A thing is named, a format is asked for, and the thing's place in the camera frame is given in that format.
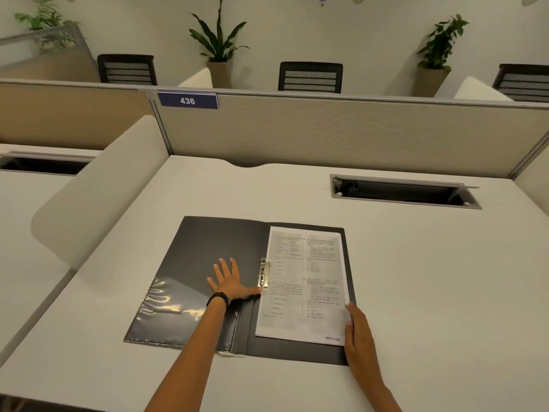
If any person's left forearm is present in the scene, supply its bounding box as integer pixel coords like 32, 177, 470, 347
145, 298, 228, 412

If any person's right hand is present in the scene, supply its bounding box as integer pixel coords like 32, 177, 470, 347
344, 302, 383, 374

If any person's left hand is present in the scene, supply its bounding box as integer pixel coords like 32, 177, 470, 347
206, 257, 263, 303

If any black wristband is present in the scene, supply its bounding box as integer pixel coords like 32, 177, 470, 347
206, 291, 230, 310

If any glass-topped tan partition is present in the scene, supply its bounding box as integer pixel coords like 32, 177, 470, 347
0, 22, 102, 84

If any black mesh chair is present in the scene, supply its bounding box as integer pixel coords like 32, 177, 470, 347
97, 54, 159, 87
277, 61, 344, 94
492, 64, 549, 104

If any white printed paper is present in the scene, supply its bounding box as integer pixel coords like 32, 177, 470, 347
255, 226, 352, 347

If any tan partition panel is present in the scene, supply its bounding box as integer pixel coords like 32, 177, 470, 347
0, 79, 155, 150

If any grey desk cable box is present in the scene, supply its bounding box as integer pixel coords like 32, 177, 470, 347
0, 150, 96, 176
329, 173, 483, 211

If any white rounded side divider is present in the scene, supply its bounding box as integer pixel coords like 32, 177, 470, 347
453, 76, 515, 102
177, 67, 214, 89
512, 143, 549, 207
30, 114, 170, 271

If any blue number sign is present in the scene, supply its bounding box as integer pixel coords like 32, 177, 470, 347
157, 90, 220, 111

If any black folder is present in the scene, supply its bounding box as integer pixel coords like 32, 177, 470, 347
123, 216, 357, 367

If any wide beige partition panel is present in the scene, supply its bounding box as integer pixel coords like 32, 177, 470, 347
150, 88, 549, 180

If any broad-leaf potted plant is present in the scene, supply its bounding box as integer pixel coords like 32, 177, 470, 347
188, 0, 250, 90

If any feathery green plant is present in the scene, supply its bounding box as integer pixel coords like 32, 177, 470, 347
14, 0, 82, 54

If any small-leaf potted plant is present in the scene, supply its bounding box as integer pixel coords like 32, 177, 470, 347
411, 14, 471, 98

